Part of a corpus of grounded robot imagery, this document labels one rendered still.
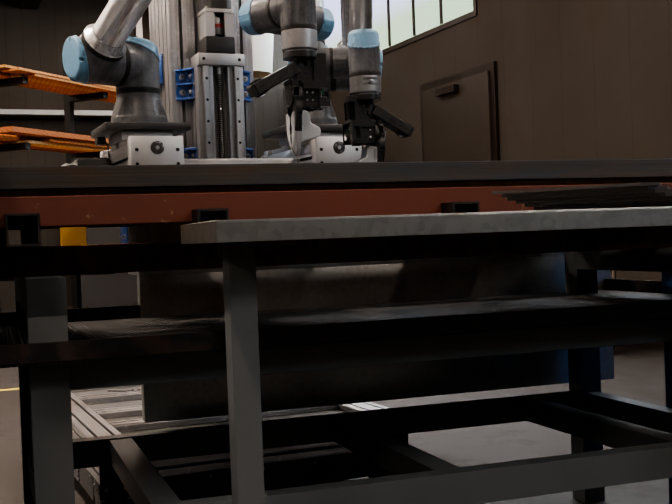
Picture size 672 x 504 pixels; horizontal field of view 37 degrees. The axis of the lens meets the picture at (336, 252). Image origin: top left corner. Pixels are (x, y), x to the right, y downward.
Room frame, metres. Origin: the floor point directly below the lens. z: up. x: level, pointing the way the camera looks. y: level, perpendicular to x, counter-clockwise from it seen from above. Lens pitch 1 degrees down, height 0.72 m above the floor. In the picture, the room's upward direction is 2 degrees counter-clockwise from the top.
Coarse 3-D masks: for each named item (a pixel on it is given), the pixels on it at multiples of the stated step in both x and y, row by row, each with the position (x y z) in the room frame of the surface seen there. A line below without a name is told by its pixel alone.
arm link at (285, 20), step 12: (276, 0) 2.10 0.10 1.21; (288, 0) 2.07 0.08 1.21; (300, 0) 2.07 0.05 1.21; (312, 0) 2.08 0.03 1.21; (276, 12) 2.10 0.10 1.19; (288, 12) 2.07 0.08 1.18; (300, 12) 2.07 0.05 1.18; (312, 12) 2.08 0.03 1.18; (288, 24) 2.07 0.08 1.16; (300, 24) 2.07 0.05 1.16; (312, 24) 2.08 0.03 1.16
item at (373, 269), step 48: (144, 288) 2.41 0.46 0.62; (192, 288) 2.44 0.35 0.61; (288, 288) 2.52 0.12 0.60; (336, 288) 2.56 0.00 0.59; (384, 288) 2.61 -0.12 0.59; (432, 288) 2.65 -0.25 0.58; (480, 288) 2.69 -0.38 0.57; (528, 288) 2.74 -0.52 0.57; (144, 384) 2.40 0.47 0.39; (192, 384) 2.44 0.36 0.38; (288, 384) 2.52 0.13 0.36; (336, 384) 2.56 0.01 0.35; (384, 384) 2.60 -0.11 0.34; (432, 384) 2.65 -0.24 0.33; (480, 384) 2.69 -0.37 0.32; (528, 384) 2.74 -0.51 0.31
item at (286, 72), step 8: (288, 64) 2.09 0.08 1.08; (296, 64) 2.08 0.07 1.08; (280, 72) 2.07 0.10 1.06; (288, 72) 2.07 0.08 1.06; (296, 72) 2.08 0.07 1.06; (256, 80) 2.06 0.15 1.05; (264, 80) 2.05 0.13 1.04; (272, 80) 2.06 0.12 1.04; (280, 80) 2.07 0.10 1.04; (248, 88) 2.07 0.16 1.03; (256, 88) 2.05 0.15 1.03; (264, 88) 2.06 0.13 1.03; (256, 96) 2.07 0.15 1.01
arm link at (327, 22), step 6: (318, 6) 2.27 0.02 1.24; (318, 12) 2.24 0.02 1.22; (324, 12) 2.25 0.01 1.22; (330, 12) 2.28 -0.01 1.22; (318, 18) 2.24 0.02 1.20; (324, 18) 2.25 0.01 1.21; (330, 18) 2.27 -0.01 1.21; (318, 24) 2.24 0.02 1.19; (324, 24) 2.25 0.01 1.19; (330, 24) 2.27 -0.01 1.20; (318, 30) 2.25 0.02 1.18; (324, 30) 2.26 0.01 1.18; (330, 30) 2.27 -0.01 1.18; (318, 36) 2.26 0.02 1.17; (324, 36) 2.28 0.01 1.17
